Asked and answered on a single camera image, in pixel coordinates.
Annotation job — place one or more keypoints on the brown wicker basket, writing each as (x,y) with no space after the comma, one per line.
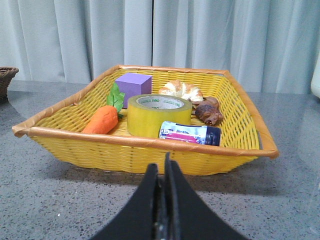
(7,73)

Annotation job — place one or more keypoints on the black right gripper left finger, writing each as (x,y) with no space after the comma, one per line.
(135,221)

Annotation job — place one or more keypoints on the yellow tape roll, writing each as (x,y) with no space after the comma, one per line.
(147,112)

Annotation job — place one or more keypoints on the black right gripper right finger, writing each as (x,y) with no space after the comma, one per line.
(189,217)

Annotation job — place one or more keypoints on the dark brown pastry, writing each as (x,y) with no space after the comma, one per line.
(208,110)

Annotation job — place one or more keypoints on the white object at right edge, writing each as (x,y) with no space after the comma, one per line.
(315,82)

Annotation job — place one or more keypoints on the orange toy carrot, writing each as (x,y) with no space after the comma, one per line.
(106,117)

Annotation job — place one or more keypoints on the small labelled bottle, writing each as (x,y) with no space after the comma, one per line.
(196,134)

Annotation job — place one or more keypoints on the yellow woven basket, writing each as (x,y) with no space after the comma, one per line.
(244,138)

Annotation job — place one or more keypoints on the grey curtain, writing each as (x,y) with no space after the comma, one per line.
(268,45)

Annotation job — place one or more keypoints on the purple cube block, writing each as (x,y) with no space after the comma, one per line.
(133,84)

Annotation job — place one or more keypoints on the light croissant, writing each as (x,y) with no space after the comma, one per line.
(179,89)

